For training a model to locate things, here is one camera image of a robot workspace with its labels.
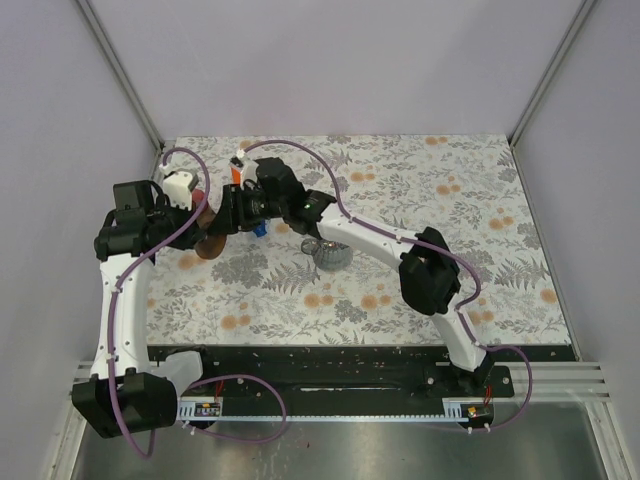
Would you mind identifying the right aluminium frame post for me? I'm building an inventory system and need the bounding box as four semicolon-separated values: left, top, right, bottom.
507;0;601;149

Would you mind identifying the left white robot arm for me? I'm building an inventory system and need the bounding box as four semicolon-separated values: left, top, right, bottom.
71;172;217;438

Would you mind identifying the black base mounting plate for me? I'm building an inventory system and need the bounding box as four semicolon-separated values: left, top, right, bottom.
149;343;514;419

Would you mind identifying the left aluminium frame post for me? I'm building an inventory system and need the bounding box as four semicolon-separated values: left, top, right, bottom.
73;0;165;153

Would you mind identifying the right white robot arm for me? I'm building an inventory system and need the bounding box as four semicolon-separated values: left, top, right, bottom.
207;158;492;396

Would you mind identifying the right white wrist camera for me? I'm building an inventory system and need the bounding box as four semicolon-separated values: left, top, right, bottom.
229;149;257;186

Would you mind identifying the grey glass coffee server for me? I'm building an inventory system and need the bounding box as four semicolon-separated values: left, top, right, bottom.
300;238;353;273

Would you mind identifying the blue ribbed cone dripper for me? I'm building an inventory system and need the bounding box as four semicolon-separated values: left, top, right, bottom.
253;221;268;238

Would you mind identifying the round wooden dripper base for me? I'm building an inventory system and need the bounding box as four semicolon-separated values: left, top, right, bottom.
194;210;227;260

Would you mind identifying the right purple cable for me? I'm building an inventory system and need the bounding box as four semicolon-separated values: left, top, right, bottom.
239;139;539;432

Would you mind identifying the white slotted cable duct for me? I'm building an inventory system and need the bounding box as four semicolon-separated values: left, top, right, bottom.
176;400;222;422

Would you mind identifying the brown bottle red cap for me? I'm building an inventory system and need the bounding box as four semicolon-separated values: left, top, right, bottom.
192;189;207;206

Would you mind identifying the coffee filter paper box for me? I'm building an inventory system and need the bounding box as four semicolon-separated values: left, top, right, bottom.
230;162;244;185

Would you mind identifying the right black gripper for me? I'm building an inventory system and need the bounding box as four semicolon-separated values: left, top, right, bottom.
207;184;287;237

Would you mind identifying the aluminium frame post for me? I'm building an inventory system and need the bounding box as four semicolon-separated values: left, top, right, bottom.
507;0;601;149
73;0;165;153

